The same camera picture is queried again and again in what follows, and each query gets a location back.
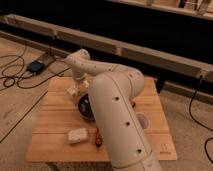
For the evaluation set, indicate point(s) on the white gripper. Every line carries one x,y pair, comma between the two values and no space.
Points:
81,81

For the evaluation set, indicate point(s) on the white plastic bottle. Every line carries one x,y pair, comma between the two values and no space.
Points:
78,89

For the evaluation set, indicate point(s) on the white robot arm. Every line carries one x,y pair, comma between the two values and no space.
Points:
110,92

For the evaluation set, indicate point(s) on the dark ceramic bowl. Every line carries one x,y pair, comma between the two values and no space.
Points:
85,108

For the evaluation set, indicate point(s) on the black power adapter box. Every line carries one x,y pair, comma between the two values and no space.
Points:
35,67

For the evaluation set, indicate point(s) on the brown snack bar packet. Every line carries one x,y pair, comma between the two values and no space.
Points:
133,104

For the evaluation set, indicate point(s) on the wooden table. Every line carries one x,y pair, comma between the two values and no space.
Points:
59,115

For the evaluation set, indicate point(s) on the brown wrapped sausage snack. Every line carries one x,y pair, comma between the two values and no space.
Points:
98,138

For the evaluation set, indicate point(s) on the white paper cup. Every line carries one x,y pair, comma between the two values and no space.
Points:
144,121

